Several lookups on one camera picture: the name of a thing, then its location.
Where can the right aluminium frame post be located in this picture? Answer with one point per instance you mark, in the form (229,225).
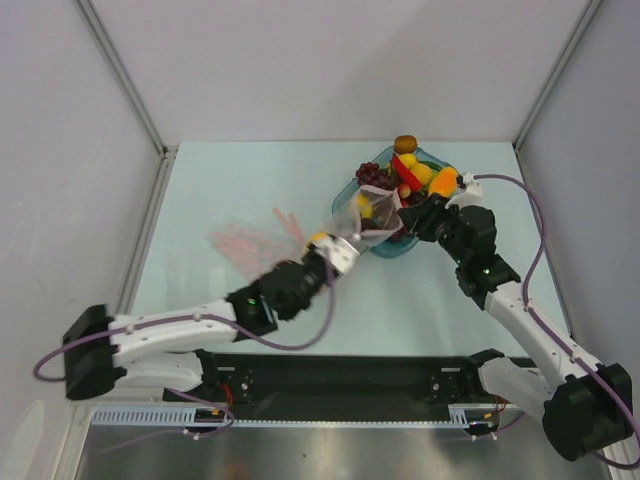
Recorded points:
(570,48)

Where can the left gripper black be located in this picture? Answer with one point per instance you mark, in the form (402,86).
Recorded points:
(314,255)

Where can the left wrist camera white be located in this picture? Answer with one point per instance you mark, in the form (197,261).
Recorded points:
(339,253)

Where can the red chili pepper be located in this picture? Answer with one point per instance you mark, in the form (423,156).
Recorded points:
(402,164)

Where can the yellow lemon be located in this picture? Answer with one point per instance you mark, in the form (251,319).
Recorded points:
(316,237)
(422,172)

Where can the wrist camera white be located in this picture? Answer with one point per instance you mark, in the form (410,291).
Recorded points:
(339,253)
(469,192)

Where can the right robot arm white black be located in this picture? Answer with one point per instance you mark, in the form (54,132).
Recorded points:
(583,405)

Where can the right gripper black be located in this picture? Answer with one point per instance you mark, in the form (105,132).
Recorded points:
(417,219)

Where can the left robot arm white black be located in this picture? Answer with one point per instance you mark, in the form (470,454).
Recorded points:
(100,349)

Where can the pink dotted zip bag stack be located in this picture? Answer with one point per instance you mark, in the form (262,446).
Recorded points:
(232,250)

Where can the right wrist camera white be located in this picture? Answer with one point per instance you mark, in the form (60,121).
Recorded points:
(469,192)

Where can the orange mango piece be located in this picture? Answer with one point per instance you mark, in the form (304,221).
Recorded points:
(444,183)

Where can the clear zip bag pink zipper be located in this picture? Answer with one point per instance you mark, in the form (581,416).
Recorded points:
(361,233)

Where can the left aluminium frame post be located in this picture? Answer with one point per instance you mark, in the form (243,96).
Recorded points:
(114,62)

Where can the aluminium frame post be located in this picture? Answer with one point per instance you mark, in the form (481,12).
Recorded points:
(570,48)
(114,62)

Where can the dark red grape bunch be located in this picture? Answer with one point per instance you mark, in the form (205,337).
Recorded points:
(373,174)

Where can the brown kiwi fruit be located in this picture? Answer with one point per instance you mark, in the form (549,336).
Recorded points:
(405,144)

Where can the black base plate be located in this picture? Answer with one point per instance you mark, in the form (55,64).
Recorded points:
(360,389)

